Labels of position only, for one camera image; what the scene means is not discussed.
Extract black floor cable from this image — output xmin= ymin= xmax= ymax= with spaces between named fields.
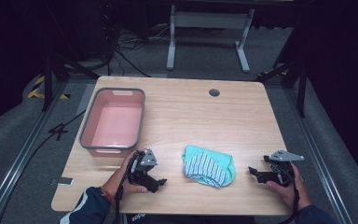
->
xmin=0 ymin=109 xmax=88 ymax=224

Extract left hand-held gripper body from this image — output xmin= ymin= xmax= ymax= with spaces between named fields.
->
xmin=127 ymin=147 xmax=159 ymax=189

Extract teal striped cloth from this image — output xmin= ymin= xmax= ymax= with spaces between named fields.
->
xmin=181 ymin=144 xmax=237 ymax=189

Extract person's left hand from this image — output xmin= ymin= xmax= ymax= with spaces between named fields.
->
xmin=109 ymin=150 xmax=149 ymax=198

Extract right hand-held gripper cable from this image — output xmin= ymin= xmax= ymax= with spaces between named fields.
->
xmin=278 ymin=169 xmax=301 ymax=224

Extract yellow black hazard tape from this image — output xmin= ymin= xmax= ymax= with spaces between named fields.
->
xmin=26 ymin=75 xmax=72 ymax=101

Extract hand-held gripper cable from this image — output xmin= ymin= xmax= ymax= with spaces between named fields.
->
xmin=112 ymin=155 xmax=138 ymax=224
xmin=278 ymin=169 xmax=301 ymax=224

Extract pink basin with grey rim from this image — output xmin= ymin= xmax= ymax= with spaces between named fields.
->
xmin=78 ymin=87 xmax=146 ymax=159

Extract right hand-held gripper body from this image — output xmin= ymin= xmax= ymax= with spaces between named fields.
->
xmin=262 ymin=148 xmax=306 ymax=189

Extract grey tape piece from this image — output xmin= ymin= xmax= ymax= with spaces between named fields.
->
xmin=49 ymin=175 xmax=76 ymax=188

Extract grey metal desk frame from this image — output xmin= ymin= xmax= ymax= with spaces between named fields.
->
xmin=165 ymin=4 xmax=256 ymax=75

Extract black tripod stand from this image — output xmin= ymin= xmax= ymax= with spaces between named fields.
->
xmin=254 ymin=57 xmax=310 ymax=119
xmin=40 ymin=50 xmax=101 ymax=113

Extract bundle of floor cables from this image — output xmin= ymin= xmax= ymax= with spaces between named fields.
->
xmin=101 ymin=18 xmax=175 ymax=78

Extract orange bracelet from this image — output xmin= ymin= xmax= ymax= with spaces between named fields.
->
xmin=99 ymin=185 xmax=115 ymax=203

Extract aluminium floor rail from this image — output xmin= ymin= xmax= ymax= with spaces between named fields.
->
xmin=282 ymin=87 xmax=355 ymax=224
xmin=0 ymin=81 xmax=98 ymax=224

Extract left hand-held gripper cable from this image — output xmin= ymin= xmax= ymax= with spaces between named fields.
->
xmin=112 ymin=155 xmax=138 ymax=224

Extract person's right hand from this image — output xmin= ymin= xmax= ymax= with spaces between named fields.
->
xmin=265 ymin=162 xmax=312 ymax=211

